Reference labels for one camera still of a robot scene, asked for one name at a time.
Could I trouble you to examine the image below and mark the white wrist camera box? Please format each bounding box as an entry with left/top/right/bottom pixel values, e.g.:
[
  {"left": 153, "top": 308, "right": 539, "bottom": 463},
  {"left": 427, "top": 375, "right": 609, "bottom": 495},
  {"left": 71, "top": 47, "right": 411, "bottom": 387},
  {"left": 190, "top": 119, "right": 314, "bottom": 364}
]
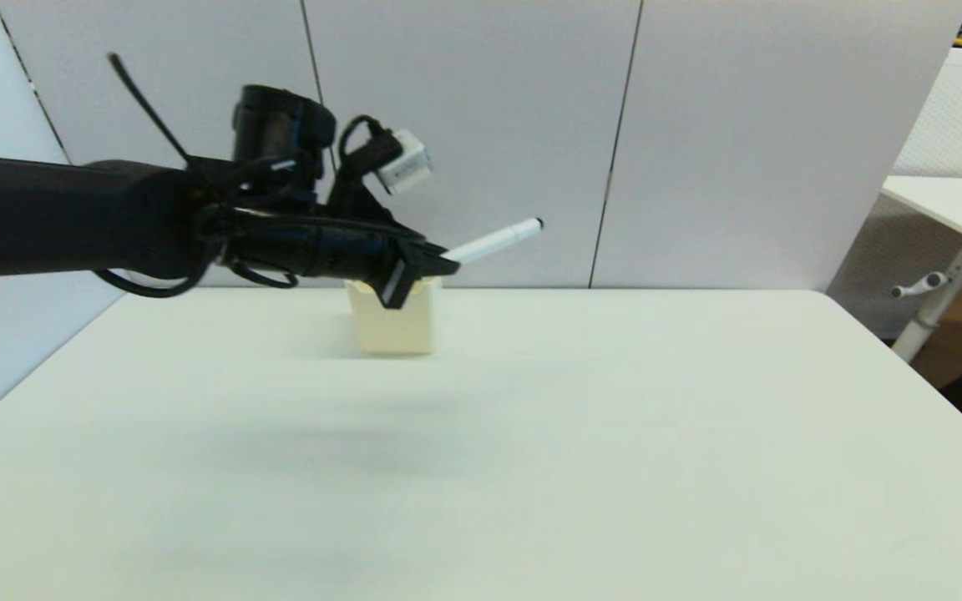
[{"left": 377, "top": 129, "right": 434, "bottom": 196}]

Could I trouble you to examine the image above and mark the white desk crank handle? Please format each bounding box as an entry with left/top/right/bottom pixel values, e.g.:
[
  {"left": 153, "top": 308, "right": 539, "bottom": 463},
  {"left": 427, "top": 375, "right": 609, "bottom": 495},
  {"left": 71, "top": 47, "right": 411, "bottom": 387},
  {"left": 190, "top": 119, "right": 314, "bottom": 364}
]
[{"left": 889, "top": 272, "right": 950, "bottom": 302}]

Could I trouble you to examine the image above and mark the white desk leg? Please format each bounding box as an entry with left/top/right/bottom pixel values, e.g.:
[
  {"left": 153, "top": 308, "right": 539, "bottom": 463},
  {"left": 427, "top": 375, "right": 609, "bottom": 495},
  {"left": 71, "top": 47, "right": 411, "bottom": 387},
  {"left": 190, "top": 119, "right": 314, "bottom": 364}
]
[{"left": 889, "top": 241, "right": 962, "bottom": 366}]

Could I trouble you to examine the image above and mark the cream plastic bin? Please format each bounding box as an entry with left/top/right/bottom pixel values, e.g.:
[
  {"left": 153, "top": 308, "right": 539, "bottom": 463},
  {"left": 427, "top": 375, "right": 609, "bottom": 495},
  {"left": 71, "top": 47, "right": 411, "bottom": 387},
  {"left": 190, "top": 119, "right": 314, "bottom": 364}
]
[{"left": 345, "top": 278, "right": 443, "bottom": 358}]

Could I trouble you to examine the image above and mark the white marker with black ends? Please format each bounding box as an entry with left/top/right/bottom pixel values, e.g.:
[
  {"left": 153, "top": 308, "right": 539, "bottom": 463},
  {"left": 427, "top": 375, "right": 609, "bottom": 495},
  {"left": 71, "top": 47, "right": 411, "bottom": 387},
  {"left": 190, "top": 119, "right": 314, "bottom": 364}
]
[{"left": 445, "top": 217, "right": 546, "bottom": 265}]

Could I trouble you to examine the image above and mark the white perforated panel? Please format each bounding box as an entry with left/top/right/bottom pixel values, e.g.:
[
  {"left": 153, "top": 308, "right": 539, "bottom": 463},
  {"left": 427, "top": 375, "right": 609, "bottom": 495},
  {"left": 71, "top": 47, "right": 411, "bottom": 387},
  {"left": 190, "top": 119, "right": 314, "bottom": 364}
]
[{"left": 823, "top": 47, "right": 962, "bottom": 344}]

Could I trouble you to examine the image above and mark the white neighbouring desk top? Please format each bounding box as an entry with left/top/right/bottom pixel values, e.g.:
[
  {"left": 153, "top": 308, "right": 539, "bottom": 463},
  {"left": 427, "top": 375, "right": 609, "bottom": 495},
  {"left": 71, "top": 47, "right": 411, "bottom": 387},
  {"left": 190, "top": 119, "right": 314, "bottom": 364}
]
[{"left": 880, "top": 174, "right": 962, "bottom": 265}]

